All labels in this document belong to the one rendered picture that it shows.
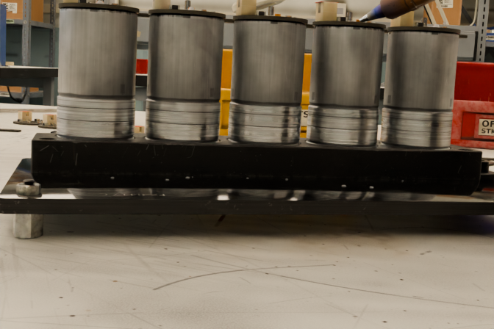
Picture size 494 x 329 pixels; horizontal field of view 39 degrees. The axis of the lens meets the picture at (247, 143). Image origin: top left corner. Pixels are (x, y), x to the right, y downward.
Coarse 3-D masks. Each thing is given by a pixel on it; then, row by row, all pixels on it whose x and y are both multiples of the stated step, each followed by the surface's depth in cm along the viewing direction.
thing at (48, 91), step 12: (0, 0) 257; (0, 72) 257; (12, 72) 268; (24, 72) 279; (36, 72) 291; (48, 72) 304; (0, 84) 323; (12, 84) 322; (24, 84) 322; (36, 84) 321; (48, 84) 320; (48, 96) 321
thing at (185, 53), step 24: (168, 24) 22; (192, 24) 22; (216, 24) 22; (168, 48) 22; (192, 48) 22; (216, 48) 22; (168, 72) 22; (192, 72) 22; (216, 72) 22; (168, 96) 22; (192, 96) 22; (216, 96) 22; (168, 120) 22; (192, 120) 22; (216, 120) 23
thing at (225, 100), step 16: (224, 64) 56; (304, 64) 57; (224, 80) 56; (304, 80) 57; (224, 96) 45; (304, 96) 45; (224, 112) 45; (304, 112) 45; (224, 128) 45; (304, 128) 45
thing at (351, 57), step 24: (312, 48) 24; (336, 48) 23; (360, 48) 23; (312, 72) 24; (336, 72) 23; (360, 72) 23; (312, 96) 24; (336, 96) 23; (360, 96) 23; (312, 120) 24; (336, 120) 23; (360, 120) 23; (336, 144) 23; (360, 144) 23
